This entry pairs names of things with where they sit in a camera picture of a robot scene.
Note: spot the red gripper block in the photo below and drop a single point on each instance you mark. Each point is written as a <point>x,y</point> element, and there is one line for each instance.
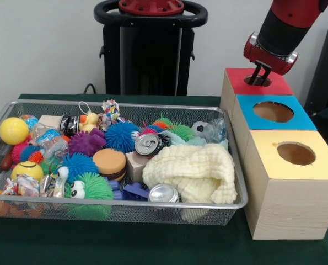
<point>265,59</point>

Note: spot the black crushed soda can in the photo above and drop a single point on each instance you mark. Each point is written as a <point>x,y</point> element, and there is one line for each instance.
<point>150,143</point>

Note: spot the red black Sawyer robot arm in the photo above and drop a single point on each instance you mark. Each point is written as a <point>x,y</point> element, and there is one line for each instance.
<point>285,30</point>

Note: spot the wooden box with three holes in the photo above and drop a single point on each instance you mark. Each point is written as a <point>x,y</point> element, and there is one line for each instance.
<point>290,207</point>

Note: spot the shallow clear mesh bin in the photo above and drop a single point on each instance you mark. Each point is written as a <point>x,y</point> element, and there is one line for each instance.
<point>152,214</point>

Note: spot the small black white soccer ball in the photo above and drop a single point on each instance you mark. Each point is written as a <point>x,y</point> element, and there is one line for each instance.
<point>199,129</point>

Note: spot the cream waffle cloth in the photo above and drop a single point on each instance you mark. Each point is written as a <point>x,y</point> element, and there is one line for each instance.
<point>191,171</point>

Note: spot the silver crushed can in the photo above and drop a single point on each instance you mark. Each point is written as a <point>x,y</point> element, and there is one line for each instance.
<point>163,193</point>

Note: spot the toy hamburger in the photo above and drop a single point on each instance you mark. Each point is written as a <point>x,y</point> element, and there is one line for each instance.
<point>108,163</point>

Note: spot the purple spiky ball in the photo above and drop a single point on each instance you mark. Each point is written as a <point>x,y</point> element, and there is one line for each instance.
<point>86,142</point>

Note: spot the green fuzzy toy with eyes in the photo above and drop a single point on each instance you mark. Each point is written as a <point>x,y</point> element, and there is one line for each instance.
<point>97,186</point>

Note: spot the blue fuzzy toy with eyes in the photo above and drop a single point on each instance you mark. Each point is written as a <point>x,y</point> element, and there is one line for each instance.
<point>78,165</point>

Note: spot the yellow smiley face ball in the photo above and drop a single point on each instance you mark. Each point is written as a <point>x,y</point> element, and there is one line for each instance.
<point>27,171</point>

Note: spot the plain yellow ball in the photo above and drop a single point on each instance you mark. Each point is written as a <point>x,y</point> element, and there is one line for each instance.
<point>14,131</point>

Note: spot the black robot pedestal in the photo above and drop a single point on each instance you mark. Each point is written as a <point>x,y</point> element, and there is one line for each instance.
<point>152,55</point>

